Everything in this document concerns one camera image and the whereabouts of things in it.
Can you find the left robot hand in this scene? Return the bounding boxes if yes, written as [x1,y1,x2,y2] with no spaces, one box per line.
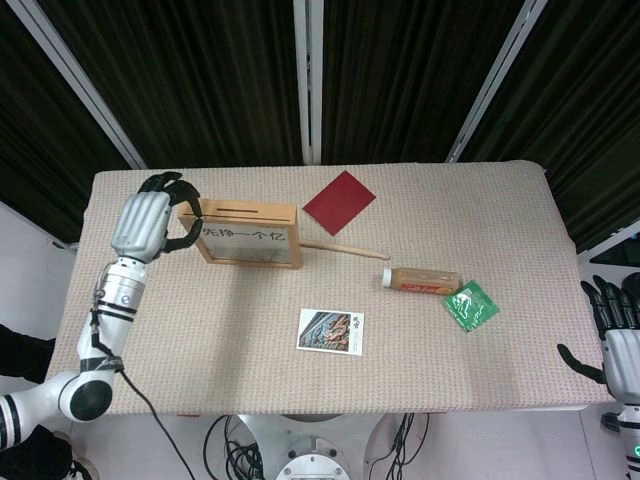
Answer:
[108,171,205,264]

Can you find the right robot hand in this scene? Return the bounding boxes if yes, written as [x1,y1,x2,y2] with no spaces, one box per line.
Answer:
[557,274,640,401]

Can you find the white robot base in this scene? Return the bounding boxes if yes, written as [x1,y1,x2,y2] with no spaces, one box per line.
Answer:
[239,413,386,480]

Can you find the wooden frame coin box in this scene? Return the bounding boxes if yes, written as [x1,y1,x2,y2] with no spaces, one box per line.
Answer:
[179,198,304,270]

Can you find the black bag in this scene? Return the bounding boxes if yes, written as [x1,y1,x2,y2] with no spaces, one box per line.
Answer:
[588,234,640,281]

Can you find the black curtain panel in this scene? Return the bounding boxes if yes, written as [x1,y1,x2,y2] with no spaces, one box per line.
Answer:
[462,0,640,254]
[322,0,524,165]
[37,0,304,169]
[0,0,134,246]

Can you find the beige woven tablecloth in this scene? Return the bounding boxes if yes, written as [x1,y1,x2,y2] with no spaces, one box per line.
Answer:
[42,159,596,416]

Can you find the green foil packet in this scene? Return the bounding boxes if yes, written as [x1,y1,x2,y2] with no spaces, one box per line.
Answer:
[442,280,501,334]

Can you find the black clothed leg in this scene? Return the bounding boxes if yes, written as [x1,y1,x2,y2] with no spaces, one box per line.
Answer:
[0,323,57,385]

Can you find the red paper envelope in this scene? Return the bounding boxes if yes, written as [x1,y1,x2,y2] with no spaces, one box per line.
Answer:
[302,170,377,237]

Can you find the wooden stick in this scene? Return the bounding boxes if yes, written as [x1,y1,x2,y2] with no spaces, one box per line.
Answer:
[299,239,391,261]

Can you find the brown juice bottle red label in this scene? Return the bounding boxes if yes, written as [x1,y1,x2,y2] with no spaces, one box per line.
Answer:
[382,266,462,297]

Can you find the dragon picture postcard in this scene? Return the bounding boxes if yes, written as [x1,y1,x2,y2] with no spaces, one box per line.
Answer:
[296,308,365,357]

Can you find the white frame post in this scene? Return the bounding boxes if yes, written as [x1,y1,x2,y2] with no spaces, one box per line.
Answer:
[293,0,325,165]
[7,0,147,170]
[444,0,551,164]

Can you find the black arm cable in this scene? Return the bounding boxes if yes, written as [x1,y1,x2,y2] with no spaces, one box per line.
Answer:
[117,367,197,480]

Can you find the black floor cable bundle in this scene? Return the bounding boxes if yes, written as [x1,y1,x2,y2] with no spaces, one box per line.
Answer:
[203,414,266,480]
[364,412,431,480]

